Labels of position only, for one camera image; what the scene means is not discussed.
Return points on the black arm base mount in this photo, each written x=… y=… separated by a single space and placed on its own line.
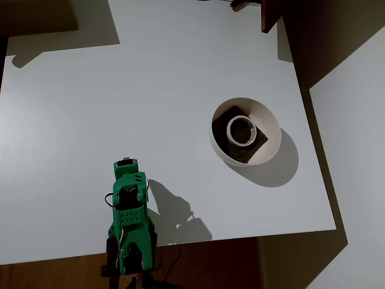
x=110 y=250

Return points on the red-brown wooden panel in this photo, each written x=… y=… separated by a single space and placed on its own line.
x=268 y=15

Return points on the white masking tape roll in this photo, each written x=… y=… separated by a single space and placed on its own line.
x=229 y=132

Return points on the dark folded cloth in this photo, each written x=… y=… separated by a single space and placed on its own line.
x=219 y=129

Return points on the white round bowl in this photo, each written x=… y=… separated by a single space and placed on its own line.
x=266 y=120

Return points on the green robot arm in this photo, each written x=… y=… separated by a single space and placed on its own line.
x=133 y=216

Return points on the dark furniture piece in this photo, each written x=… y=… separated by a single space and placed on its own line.
x=36 y=15

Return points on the light wooden block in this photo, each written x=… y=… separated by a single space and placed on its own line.
x=125 y=280

